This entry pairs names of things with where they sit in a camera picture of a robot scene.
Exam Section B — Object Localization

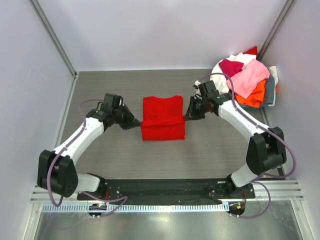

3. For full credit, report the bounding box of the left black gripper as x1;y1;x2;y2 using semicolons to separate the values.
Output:
112;103;141;130

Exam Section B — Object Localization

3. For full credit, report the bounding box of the red t shirt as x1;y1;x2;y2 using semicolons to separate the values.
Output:
140;95;186;141

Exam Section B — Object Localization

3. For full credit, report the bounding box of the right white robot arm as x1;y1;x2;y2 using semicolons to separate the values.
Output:
184;81;287;198

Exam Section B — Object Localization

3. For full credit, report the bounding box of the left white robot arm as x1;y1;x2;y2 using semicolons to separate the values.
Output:
37;93;141;200

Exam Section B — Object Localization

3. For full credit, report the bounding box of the grey laundry basket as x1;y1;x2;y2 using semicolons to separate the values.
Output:
241;104;264;111

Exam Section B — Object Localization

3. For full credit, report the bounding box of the magenta t shirt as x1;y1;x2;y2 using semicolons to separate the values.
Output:
218;59;244;78

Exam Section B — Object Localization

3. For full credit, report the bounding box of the pink t shirt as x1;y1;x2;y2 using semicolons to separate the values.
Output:
226;59;270;99

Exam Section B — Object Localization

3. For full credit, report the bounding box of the orange t shirt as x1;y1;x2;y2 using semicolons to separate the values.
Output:
234;79;279;107

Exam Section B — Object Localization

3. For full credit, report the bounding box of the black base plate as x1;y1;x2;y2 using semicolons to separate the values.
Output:
92;178;256;206

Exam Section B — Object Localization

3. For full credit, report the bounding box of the white slotted cable duct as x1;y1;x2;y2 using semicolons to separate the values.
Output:
41;202;229;213

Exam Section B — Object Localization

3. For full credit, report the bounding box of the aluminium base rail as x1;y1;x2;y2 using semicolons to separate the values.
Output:
29;180;304;204

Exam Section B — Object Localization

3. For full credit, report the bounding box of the left aluminium frame post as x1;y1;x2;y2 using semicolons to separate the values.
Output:
29;0;78;79

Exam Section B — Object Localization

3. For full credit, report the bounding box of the aluminium frame post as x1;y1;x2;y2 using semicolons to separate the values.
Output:
29;0;78;79
257;0;297;61

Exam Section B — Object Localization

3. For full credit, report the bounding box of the right aluminium frame post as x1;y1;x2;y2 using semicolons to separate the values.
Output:
257;0;297;61

